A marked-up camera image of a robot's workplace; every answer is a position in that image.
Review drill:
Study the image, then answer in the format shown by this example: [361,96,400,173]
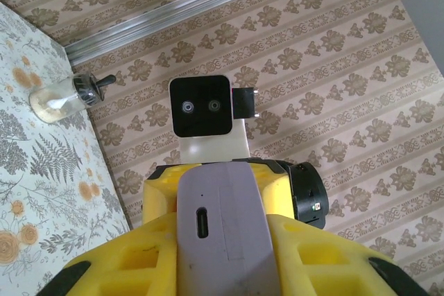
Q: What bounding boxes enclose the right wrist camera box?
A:
[169,74,251,166]

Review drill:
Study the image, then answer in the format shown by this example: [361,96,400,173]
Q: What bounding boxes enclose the aluminium corner post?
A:
[65,0,313,68]

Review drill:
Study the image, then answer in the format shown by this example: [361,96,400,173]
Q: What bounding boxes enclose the lavender earbud case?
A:
[175,162,284,296]

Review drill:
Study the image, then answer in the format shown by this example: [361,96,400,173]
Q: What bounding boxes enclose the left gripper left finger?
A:
[34,211,180,296]

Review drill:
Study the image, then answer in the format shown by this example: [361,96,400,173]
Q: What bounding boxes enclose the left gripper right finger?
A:
[266,214,431,296]

